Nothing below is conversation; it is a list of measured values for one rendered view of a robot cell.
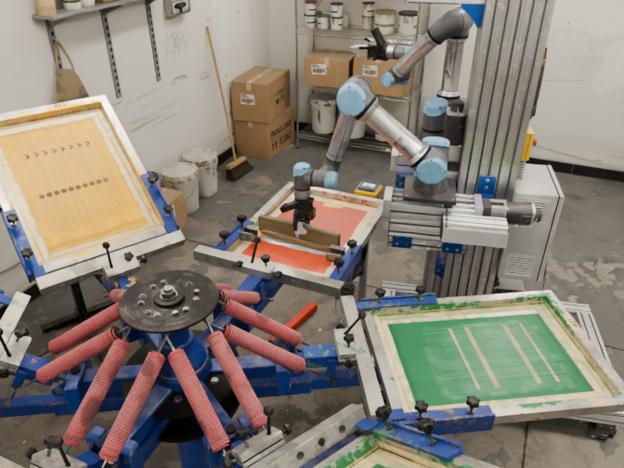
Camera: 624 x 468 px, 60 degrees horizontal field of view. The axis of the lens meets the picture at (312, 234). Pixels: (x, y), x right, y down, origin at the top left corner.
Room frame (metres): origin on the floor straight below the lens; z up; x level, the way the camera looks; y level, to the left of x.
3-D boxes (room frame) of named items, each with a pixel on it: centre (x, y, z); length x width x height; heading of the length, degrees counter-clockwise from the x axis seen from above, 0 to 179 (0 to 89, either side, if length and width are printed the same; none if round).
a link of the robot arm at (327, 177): (2.14, -0.06, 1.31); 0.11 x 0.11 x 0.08; 75
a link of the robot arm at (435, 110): (2.63, -0.62, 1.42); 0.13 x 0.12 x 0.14; 143
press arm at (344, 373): (1.37, -0.18, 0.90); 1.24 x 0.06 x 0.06; 97
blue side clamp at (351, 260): (1.94, -0.14, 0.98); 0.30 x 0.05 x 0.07; 157
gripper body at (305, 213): (2.15, 0.04, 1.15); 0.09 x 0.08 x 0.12; 67
